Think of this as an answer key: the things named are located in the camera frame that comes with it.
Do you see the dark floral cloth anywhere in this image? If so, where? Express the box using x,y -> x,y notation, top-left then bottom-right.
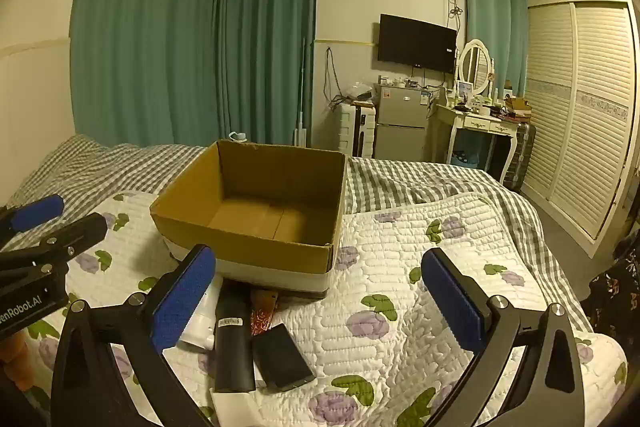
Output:
585,227 -> 640,353

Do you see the black cylindrical device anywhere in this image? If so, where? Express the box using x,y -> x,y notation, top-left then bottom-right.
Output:
214,284 -> 254,394

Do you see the white mop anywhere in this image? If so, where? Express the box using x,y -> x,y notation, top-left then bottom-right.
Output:
292,38 -> 311,148

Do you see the clear plastic bag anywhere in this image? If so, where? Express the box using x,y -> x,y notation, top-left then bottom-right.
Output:
345,82 -> 376,102

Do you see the dark checkered suitcase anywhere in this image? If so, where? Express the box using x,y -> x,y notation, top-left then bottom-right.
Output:
502,122 -> 537,192

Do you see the silver fridge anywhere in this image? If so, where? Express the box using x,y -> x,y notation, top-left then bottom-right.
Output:
374,83 -> 431,160

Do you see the oval vanity mirror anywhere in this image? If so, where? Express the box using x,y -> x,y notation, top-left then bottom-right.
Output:
457,39 -> 493,95

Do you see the red rose-patterned wallet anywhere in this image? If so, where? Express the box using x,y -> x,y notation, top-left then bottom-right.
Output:
250,289 -> 279,338

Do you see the white bottle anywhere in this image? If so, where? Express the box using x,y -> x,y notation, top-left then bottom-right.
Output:
180,274 -> 223,350

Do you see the white ribbed suitcase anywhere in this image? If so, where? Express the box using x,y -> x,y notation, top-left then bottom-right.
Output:
334,102 -> 377,158

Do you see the air conditioner cable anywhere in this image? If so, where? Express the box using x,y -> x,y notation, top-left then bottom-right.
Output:
445,0 -> 463,32

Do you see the hanging wall cable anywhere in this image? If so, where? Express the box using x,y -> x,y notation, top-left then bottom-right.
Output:
322,47 -> 351,110

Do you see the person's left hand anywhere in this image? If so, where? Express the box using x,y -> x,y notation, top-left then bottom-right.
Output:
0,334 -> 31,383

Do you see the black wall television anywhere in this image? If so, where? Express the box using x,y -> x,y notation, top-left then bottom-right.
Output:
377,13 -> 458,75

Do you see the blue basket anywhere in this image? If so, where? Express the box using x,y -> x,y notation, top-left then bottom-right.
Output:
447,149 -> 481,168

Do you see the narrow teal curtain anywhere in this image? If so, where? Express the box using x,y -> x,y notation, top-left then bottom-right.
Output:
462,0 -> 528,102

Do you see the wide teal curtain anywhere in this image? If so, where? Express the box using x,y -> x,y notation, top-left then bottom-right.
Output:
70,0 -> 223,148

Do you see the small cardboard box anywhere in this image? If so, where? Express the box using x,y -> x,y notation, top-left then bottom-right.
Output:
504,96 -> 533,115

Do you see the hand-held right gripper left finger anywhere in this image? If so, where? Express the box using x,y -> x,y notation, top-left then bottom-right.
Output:
51,244 -> 217,427

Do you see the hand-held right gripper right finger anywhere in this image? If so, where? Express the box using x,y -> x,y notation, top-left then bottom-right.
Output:
421,248 -> 586,427

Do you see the black case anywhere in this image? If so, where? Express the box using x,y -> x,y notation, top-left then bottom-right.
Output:
251,323 -> 317,392

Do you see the white vanity table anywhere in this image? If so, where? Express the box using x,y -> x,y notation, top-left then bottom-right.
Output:
431,99 -> 521,185

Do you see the white floral quilt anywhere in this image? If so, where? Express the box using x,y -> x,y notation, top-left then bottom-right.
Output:
20,192 -> 628,427

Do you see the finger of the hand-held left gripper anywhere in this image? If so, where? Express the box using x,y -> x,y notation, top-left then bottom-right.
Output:
0,194 -> 65,249
0,213 -> 109,280

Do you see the white louvered wardrobe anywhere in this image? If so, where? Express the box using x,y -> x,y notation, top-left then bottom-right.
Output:
520,0 -> 640,258

